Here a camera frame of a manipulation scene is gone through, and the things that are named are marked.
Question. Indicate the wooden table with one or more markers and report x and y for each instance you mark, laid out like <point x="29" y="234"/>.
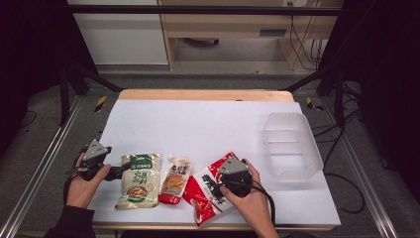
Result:
<point x="198" y="95"/>

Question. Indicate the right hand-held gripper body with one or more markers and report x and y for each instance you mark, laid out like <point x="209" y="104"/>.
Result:
<point x="235" y="181"/>

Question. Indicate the person's right hand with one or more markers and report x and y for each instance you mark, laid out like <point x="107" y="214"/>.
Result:
<point x="252" y="208"/>

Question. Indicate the black horizontal bar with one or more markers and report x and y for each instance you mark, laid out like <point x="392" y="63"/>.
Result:
<point x="198" y="10"/>

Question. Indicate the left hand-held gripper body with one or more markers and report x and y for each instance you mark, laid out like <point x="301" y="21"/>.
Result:
<point x="95" y="150"/>

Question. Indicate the white paper sheet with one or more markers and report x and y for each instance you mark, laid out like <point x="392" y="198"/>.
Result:
<point x="198" y="129"/>

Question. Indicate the light wooden desk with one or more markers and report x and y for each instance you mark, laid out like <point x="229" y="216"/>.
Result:
<point x="224" y="24"/>

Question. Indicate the small orange spout pouch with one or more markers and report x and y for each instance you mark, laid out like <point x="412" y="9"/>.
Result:
<point x="174" y="183"/>

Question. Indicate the green and cream sauce pouch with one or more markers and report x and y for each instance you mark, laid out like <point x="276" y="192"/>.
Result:
<point x="140" y="185"/>

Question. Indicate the clear plastic container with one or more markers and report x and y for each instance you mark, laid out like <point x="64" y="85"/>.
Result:
<point x="292" y="148"/>

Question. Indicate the white cabinet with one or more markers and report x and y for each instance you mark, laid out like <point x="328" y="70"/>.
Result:
<point x="122" y="36"/>

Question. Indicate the red and white sauce pouch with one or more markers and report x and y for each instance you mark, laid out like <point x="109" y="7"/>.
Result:
<point x="202" y="200"/>

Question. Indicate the yellow and black tape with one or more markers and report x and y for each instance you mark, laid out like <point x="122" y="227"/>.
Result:
<point x="312" y="104"/>
<point x="100" y="103"/>

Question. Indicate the person's left hand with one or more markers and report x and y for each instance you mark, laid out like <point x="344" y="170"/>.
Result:
<point x="82" y="191"/>

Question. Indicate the black curtain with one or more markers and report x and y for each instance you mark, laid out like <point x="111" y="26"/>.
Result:
<point x="29" y="49"/>
<point x="386" y="66"/>

